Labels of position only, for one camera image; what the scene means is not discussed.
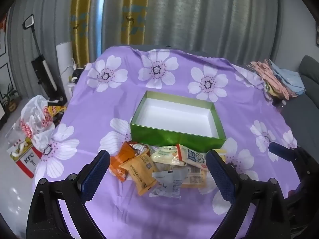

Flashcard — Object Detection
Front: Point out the green cardboard box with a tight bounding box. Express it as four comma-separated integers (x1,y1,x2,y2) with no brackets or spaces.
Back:
130,91,227,153

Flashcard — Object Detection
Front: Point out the stack of folded clothes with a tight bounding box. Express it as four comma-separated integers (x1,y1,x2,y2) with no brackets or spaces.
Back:
247,58,307,100

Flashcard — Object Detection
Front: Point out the grey white snack packet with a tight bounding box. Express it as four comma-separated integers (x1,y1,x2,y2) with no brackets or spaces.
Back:
150,167,190,199

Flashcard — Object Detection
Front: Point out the grey sofa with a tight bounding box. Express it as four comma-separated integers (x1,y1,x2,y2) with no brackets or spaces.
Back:
280,55,319,155

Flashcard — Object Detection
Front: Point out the beige snack packet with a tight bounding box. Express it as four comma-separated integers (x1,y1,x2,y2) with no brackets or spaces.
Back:
181,166,208,189

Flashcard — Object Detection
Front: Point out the small black device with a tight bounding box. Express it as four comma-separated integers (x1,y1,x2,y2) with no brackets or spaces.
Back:
68,67,84,84

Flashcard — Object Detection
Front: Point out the grey curtain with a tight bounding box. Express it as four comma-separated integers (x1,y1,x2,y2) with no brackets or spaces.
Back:
147,0,286,63
7,0,74,100

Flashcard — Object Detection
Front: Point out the pale yellow snack packet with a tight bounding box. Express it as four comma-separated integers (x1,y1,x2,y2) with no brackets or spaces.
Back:
151,145,181,166

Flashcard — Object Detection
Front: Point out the white plastic bag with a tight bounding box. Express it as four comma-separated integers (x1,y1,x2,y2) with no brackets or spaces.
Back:
15,95,56,150

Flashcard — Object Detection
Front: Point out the white blue red-edged snack packet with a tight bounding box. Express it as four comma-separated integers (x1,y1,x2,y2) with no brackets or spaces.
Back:
176,144,211,172

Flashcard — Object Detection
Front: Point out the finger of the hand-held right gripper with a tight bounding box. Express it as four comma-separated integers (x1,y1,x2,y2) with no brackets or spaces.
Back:
269,141,312,172

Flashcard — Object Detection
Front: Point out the yellow patterned curtain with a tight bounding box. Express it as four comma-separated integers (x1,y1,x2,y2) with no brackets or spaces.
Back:
70,0,150,64

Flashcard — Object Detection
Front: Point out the yellow bag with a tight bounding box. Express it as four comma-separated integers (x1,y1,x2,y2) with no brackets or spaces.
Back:
47,105,67,123

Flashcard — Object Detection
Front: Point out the black upright vacuum cleaner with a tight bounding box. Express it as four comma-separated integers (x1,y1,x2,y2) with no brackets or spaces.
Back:
22,15,66,105

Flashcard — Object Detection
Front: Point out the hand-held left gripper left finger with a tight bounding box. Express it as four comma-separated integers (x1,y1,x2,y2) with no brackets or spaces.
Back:
25,150,110,239

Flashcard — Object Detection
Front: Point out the dark orange snack packet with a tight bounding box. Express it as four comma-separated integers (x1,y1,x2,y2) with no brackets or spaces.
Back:
110,141,150,182

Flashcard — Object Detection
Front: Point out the white cylindrical appliance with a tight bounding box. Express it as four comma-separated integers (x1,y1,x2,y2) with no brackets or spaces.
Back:
56,42,75,100

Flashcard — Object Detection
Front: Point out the red white paper bag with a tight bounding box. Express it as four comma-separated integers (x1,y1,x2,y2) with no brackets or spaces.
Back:
6,137,43,179

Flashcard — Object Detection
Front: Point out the light orange snack packet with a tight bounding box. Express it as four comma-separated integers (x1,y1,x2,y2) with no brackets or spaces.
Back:
119,154,158,197

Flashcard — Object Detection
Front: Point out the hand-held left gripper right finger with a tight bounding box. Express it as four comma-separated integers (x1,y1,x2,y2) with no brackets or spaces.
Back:
206,149,291,239

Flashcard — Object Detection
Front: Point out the potted plant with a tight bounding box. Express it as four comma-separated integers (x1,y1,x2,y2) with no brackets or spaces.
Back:
1,83,20,114

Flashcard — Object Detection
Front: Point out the purple floral cloth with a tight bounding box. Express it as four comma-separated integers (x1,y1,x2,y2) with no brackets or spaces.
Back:
32,46,303,239

